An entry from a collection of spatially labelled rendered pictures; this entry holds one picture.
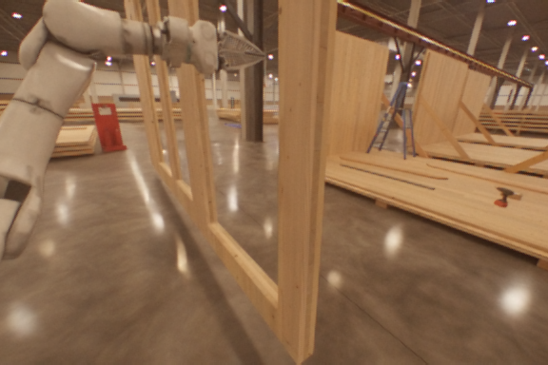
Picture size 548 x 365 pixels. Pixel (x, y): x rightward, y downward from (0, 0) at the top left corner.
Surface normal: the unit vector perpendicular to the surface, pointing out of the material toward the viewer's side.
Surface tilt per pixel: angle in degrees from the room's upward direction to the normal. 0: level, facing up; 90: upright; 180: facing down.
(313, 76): 88
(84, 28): 91
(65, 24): 88
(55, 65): 75
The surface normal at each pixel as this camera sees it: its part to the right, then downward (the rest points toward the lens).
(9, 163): 0.75, -0.15
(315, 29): 0.57, 0.25
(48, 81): 0.67, 0.02
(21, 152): 0.82, 0.04
